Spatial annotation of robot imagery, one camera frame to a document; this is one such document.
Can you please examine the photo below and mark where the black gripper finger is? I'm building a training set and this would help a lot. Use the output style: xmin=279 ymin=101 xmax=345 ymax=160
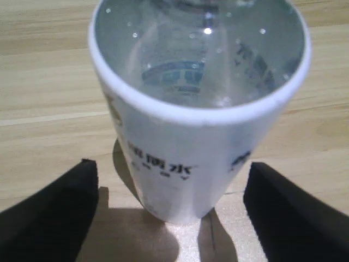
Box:
xmin=0 ymin=159 xmax=99 ymax=262
xmin=243 ymin=162 xmax=349 ymax=262

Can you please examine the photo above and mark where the white bottle with black cap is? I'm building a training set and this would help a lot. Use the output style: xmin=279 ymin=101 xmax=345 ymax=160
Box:
xmin=87 ymin=0 xmax=312 ymax=226

